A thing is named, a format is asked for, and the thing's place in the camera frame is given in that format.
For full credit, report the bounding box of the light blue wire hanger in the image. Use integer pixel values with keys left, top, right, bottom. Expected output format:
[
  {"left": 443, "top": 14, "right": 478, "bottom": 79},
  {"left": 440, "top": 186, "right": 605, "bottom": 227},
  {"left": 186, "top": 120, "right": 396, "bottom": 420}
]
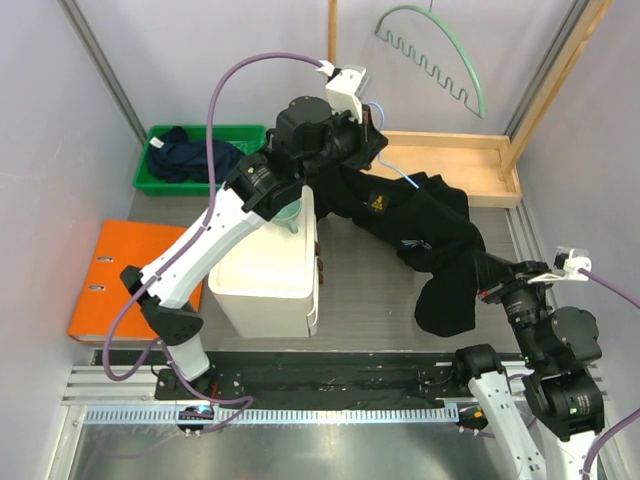
[{"left": 367, "top": 99, "right": 426, "bottom": 191}]

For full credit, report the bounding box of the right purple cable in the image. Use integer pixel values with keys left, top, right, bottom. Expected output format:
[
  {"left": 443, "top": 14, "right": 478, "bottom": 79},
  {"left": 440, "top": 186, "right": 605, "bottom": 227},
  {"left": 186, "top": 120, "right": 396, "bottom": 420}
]
[{"left": 577, "top": 267, "right": 640, "bottom": 480}]

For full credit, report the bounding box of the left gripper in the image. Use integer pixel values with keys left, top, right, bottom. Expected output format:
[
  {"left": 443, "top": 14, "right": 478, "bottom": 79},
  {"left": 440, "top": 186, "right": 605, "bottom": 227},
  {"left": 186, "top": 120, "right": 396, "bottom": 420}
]
[{"left": 297, "top": 99, "right": 387, "bottom": 184}]

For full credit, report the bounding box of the wooden clothes rack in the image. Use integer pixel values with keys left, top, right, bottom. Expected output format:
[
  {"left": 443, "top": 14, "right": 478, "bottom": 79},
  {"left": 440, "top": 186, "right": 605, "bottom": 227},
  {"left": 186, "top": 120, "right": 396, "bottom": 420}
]
[{"left": 327, "top": 1, "right": 609, "bottom": 208}]

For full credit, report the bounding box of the white cable duct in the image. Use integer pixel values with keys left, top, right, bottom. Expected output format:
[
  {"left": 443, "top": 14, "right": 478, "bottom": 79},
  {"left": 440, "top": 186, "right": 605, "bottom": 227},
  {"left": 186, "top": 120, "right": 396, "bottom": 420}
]
[{"left": 84, "top": 403, "right": 459, "bottom": 426}]

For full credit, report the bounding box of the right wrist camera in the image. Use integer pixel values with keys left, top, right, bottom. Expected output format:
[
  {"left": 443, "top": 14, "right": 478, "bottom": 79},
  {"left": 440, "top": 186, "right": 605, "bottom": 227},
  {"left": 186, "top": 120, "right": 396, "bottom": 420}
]
[{"left": 527, "top": 246, "right": 592, "bottom": 284}]

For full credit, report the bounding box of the white drawer box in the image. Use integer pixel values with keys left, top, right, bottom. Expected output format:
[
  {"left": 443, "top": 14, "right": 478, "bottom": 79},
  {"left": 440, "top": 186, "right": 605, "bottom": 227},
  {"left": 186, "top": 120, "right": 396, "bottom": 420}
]
[{"left": 208, "top": 187, "right": 319, "bottom": 338}]

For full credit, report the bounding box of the black t shirt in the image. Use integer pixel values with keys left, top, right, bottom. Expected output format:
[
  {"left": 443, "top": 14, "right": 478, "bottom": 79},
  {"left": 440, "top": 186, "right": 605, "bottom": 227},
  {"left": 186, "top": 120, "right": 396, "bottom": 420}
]
[{"left": 310, "top": 167, "right": 486, "bottom": 337}]

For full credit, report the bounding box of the navy blue t shirt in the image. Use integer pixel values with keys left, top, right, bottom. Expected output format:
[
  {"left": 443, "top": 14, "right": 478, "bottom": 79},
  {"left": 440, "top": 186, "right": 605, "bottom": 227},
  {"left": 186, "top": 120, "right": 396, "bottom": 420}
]
[{"left": 147, "top": 126, "right": 245, "bottom": 184}]

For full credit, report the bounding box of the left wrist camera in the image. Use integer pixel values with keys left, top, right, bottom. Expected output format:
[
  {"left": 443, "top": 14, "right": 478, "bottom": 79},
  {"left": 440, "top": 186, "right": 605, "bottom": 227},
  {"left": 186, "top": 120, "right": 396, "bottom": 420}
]
[{"left": 316, "top": 60, "right": 370, "bottom": 124}]

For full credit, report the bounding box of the green mug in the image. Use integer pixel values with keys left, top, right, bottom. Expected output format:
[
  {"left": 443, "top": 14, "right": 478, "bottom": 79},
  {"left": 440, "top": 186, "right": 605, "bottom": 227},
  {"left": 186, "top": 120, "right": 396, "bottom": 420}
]
[{"left": 272, "top": 199, "right": 302, "bottom": 234}]

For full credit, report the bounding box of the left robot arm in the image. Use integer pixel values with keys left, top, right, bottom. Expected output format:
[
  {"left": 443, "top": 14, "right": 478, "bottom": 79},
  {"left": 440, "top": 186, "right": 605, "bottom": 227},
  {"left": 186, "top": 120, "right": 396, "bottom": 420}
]
[{"left": 120, "top": 96, "right": 388, "bottom": 399}]

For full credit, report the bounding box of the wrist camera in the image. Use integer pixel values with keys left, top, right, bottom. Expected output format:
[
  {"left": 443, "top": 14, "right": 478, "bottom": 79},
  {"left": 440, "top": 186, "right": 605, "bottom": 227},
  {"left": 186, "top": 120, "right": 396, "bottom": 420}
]
[
  {"left": 527, "top": 246, "right": 592, "bottom": 284},
  {"left": 316, "top": 60, "right": 370, "bottom": 124}
]

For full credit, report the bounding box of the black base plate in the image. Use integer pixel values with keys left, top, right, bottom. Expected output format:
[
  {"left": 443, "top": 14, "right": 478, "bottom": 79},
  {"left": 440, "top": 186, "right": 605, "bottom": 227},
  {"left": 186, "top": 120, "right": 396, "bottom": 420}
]
[{"left": 92, "top": 349, "right": 494, "bottom": 407}]

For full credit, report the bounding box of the orange binder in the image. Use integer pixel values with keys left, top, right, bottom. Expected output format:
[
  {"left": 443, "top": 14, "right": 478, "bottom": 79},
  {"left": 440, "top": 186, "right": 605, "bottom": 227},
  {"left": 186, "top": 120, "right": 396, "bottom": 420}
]
[{"left": 68, "top": 219, "right": 186, "bottom": 345}]

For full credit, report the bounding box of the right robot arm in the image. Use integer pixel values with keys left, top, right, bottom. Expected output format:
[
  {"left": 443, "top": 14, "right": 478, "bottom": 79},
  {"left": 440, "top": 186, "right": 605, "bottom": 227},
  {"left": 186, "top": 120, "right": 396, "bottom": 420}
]
[{"left": 451, "top": 248, "right": 605, "bottom": 479}]

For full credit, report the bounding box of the green plastic tray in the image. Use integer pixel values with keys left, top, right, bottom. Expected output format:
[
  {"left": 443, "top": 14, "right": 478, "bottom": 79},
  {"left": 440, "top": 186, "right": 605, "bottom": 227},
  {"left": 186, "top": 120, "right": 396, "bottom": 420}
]
[{"left": 133, "top": 125, "right": 266, "bottom": 196}]

